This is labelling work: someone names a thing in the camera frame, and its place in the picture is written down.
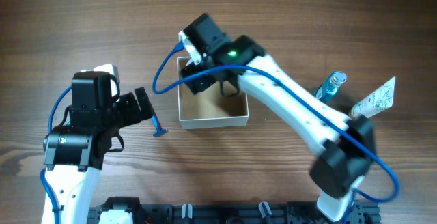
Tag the white cardboard box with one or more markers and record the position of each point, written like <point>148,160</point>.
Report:
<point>211,109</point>

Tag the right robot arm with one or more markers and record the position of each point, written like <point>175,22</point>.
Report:
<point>344,148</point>

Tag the blue mouthwash bottle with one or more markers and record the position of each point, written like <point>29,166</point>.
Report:
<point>329,89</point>

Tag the white lotion tube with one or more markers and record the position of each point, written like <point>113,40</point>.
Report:
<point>378,101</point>

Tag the blue disposable razor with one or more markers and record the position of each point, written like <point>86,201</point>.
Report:
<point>159,129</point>

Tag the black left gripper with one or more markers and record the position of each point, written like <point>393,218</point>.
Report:
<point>137,104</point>

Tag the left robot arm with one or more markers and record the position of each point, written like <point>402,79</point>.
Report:
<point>74,152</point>

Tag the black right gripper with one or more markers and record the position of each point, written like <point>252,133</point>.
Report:
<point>197,79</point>

